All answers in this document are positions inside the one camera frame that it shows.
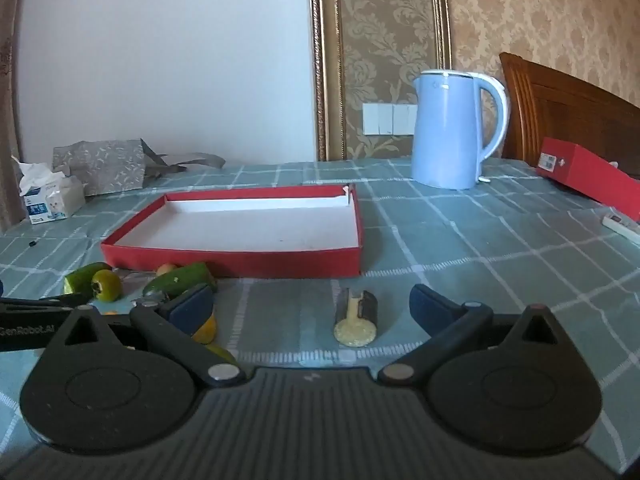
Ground green tomato with stem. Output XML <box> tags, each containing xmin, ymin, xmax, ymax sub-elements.
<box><xmin>91</xmin><ymin>270</ymin><xmax>122</xmax><ymax>302</ymax></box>

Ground gold wall moulding frame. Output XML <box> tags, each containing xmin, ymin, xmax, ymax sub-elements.
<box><xmin>309</xmin><ymin>0</ymin><xmax>452</xmax><ymax>160</ymax></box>

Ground long cucumber piece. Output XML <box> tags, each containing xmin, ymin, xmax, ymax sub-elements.
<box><xmin>142</xmin><ymin>262</ymin><xmax>218</xmax><ymax>299</ymax></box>

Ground red shallow cardboard tray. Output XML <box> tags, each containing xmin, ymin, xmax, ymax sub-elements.
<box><xmin>101</xmin><ymin>184</ymin><xmax>363</xmax><ymax>278</ymax></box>

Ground white wall switch panel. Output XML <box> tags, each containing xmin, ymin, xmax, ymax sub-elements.
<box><xmin>362</xmin><ymin>103</ymin><xmax>418</xmax><ymax>136</ymax></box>

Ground pink patterned curtain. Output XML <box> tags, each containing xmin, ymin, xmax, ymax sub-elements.
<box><xmin>1</xmin><ymin>0</ymin><xmax>25</xmax><ymax>232</ymax></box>

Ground small orange round fruit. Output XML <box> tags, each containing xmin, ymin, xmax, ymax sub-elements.
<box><xmin>155</xmin><ymin>263</ymin><xmax>177</xmax><ymax>276</ymax></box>

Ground eggplant piece dark skin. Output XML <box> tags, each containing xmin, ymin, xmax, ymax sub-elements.
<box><xmin>333</xmin><ymin>288</ymin><xmax>378</xmax><ymax>348</ymax></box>

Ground grey patterned gift bag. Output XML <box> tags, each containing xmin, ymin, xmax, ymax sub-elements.
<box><xmin>52</xmin><ymin>139</ymin><xmax>226</xmax><ymax>196</ymax></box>

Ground light blue electric kettle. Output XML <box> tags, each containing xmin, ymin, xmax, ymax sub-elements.
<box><xmin>411</xmin><ymin>70</ymin><xmax>510</xmax><ymax>191</ymax></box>

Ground red cardboard box lid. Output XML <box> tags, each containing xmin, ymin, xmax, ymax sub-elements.
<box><xmin>536</xmin><ymin>138</ymin><xmax>640</xmax><ymax>221</ymax></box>

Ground white tissue pack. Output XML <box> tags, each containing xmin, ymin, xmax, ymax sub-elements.
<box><xmin>12</xmin><ymin>157</ymin><xmax>86</xmax><ymax>224</ymax></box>

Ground yellow pepper piece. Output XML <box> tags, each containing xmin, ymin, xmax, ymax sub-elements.
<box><xmin>192</xmin><ymin>314</ymin><xmax>217</xmax><ymax>344</ymax></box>

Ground checked teal tablecloth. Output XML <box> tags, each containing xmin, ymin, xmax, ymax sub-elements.
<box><xmin>1</xmin><ymin>158</ymin><xmax>639</xmax><ymax>471</ymax></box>

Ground short cucumber half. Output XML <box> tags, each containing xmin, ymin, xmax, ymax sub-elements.
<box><xmin>63</xmin><ymin>262</ymin><xmax>112</xmax><ymax>297</ymax></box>

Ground white remote control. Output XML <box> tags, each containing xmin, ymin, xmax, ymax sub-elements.
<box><xmin>602</xmin><ymin>214</ymin><xmax>640</xmax><ymax>246</ymax></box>

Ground dark brown eggplant stub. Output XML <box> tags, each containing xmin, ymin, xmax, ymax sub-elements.
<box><xmin>131</xmin><ymin>290</ymin><xmax>168</xmax><ymax>309</ymax></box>

